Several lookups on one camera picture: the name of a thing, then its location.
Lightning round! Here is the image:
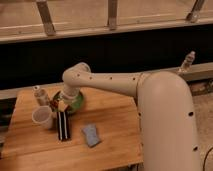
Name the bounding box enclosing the blue folded cloth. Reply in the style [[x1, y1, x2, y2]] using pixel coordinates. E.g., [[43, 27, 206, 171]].
[[82, 124, 101, 148]]

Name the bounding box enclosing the bottle on ledge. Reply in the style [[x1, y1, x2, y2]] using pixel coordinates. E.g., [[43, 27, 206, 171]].
[[178, 51, 195, 74]]

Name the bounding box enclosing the left metal bracket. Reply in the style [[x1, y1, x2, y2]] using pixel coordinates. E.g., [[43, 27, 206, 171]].
[[36, 0, 56, 36]]

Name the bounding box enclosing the metal bracket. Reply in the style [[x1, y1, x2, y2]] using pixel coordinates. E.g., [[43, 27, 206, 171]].
[[186, 0, 205, 23], [36, 0, 56, 36], [107, 0, 118, 30]]

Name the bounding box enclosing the green ceramic bowl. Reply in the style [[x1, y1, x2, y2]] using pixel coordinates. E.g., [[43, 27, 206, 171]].
[[51, 91, 84, 115]]

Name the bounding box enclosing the clear plastic cup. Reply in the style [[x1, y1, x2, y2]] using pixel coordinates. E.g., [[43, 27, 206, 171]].
[[32, 106, 53, 129]]

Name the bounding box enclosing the clear plastic bottle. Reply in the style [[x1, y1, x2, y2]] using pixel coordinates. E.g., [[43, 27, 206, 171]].
[[33, 85, 50, 106]]

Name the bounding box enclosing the black white striped cloth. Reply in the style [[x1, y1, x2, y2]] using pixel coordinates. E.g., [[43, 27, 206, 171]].
[[57, 112, 70, 141]]

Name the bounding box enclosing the middle metal bracket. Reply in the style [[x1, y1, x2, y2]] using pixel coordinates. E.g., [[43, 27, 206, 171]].
[[107, 0, 118, 30]]

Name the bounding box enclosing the wooden table board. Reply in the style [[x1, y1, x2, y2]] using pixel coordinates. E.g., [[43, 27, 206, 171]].
[[0, 88, 142, 171]]

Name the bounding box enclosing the black cable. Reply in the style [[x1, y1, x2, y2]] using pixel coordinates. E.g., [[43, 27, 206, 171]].
[[203, 146, 213, 171]]

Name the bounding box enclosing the dark red pepper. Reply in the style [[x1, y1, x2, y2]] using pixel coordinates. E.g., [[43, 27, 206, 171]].
[[50, 101, 59, 111]]

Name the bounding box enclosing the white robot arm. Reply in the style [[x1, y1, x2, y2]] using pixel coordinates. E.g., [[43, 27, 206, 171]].
[[61, 62, 202, 171]]

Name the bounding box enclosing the right metal bracket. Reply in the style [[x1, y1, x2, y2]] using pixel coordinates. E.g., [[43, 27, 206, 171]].
[[186, 0, 205, 23]]

